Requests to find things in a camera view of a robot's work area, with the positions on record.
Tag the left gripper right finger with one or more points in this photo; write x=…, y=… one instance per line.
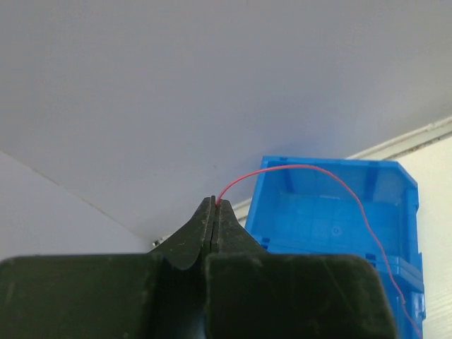
x=251, y=293

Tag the blue plastic bin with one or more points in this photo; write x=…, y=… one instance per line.
x=361, y=207

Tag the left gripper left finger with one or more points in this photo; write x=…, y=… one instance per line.
x=159, y=294

